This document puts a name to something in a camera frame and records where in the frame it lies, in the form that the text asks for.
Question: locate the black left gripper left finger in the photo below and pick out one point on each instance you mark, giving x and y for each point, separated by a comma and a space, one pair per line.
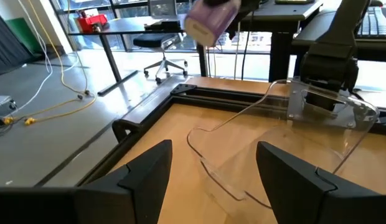
140, 193

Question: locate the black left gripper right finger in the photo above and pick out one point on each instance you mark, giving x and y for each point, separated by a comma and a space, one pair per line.
299, 196

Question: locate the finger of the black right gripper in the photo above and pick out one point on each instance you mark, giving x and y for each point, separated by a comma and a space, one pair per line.
222, 2

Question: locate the purple charger cube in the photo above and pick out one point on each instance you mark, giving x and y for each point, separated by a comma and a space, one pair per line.
211, 21

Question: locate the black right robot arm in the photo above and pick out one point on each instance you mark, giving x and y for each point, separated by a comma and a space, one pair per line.
333, 56

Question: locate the black office desk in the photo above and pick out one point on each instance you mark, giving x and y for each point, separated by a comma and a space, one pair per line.
127, 26
280, 12

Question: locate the black items on desk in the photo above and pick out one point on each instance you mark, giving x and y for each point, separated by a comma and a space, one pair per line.
163, 25

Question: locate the office chair with silver base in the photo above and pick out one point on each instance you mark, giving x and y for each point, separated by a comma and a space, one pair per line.
155, 40

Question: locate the clear plastic bin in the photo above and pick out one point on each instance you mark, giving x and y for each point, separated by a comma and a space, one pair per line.
242, 140

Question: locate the red box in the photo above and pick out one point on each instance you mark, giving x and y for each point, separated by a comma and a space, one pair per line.
91, 22

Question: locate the black keyboard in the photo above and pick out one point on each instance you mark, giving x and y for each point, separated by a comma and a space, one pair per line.
372, 21

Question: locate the laptop computer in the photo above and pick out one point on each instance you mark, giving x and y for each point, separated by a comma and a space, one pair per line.
376, 46

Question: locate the grey power box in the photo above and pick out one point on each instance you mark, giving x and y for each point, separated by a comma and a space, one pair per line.
3, 104

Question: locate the green board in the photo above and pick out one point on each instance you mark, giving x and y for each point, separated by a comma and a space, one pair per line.
25, 34

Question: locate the dark grey panel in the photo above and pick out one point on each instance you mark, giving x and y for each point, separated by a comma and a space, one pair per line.
9, 46

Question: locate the black aluminium table frame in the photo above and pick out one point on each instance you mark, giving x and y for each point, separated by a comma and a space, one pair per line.
183, 89

